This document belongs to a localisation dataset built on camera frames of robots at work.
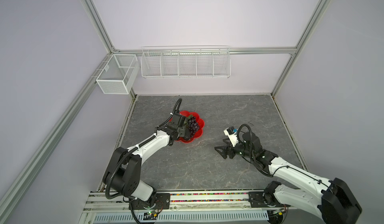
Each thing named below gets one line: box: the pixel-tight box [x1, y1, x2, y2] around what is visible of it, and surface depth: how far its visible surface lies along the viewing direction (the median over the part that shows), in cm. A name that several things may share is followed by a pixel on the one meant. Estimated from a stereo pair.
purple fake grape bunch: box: [188, 114, 199, 137], surface depth 98 cm
